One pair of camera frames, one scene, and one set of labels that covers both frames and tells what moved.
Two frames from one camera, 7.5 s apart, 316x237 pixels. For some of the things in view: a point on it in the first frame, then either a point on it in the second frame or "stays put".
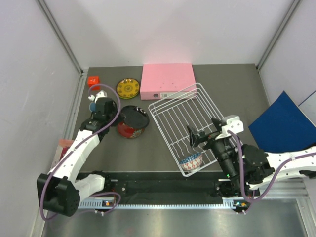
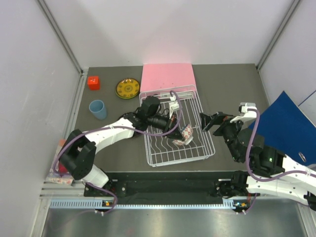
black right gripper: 211,138 to 218,118
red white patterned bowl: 192,163 to 187,131
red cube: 92,80 stays put
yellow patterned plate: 128,88 stays put
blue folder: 283,127 stays put
